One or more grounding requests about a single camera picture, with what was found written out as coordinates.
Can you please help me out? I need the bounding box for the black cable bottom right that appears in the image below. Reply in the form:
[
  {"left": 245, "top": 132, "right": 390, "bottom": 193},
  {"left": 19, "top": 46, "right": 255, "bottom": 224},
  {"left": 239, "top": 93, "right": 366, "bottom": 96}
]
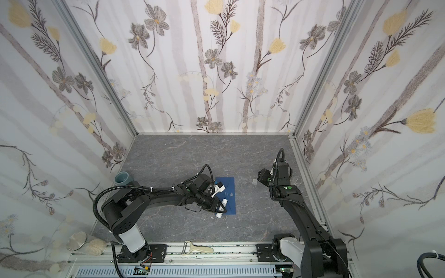
[{"left": 416, "top": 251, "right": 445, "bottom": 278}]

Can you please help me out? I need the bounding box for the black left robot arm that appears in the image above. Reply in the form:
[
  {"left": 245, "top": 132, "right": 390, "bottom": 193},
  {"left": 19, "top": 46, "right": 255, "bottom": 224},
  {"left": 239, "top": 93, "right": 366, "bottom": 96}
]
[{"left": 93, "top": 173, "right": 227, "bottom": 263}]

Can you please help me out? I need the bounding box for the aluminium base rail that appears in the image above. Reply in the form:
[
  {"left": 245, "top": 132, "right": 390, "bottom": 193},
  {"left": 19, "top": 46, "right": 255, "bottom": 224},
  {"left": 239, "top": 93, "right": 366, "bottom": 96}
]
[{"left": 65, "top": 241, "right": 352, "bottom": 278}]

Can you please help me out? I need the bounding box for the dark blue envelope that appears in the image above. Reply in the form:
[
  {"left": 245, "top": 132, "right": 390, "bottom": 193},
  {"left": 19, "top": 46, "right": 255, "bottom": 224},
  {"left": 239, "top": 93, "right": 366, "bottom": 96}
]
[{"left": 216, "top": 177, "right": 236, "bottom": 215}]

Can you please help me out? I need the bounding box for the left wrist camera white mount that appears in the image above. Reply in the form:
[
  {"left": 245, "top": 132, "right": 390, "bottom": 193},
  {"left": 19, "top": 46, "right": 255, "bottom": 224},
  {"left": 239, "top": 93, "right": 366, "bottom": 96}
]
[{"left": 212, "top": 185, "right": 226, "bottom": 198}]

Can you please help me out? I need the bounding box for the black corrugated cable conduit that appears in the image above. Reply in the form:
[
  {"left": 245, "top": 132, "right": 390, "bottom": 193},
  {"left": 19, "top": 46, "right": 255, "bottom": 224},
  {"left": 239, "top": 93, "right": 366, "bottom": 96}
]
[{"left": 92, "top": 185, "right": 175, "bottom": 278}]

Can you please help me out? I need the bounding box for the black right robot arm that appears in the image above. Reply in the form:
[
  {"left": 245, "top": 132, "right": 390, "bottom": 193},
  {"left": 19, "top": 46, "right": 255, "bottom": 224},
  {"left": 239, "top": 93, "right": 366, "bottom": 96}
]
[{"left": 258, "top": 159, "right": 350, "bottom": 278}]

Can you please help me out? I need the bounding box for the cream handled peeler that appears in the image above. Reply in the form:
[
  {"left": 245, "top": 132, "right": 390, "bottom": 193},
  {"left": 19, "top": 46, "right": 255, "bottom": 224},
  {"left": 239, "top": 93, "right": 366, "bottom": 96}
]
[{"left": 181, "top": 240, "right": 214, "bottom": 256}]

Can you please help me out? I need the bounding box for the glass jar with metal lid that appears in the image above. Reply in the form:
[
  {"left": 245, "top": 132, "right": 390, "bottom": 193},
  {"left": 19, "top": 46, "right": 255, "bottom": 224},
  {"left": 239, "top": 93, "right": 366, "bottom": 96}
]
[{"left": 66, "top": 232, "right": 107, "bottom": 256}]

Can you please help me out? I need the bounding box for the teal ceramic cup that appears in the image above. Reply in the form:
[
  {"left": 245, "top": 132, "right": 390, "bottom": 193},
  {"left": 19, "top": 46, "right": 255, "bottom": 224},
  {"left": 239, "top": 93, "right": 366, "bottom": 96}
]
[{"left": 114, "top": 171, "right": 134, "bottom": 185}]

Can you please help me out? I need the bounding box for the white glue stick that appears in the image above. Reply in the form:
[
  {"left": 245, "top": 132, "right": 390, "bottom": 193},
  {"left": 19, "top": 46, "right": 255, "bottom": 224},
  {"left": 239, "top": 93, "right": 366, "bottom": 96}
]
[{"left": 216, "top": 199, "right": 228, "bottom": 218}]

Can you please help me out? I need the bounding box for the clear glass cup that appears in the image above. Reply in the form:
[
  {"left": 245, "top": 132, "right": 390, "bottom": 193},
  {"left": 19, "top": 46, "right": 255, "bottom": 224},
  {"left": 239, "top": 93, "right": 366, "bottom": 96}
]
[{"left": 292, "top": 176, "right": 303, "bottom": 186}]

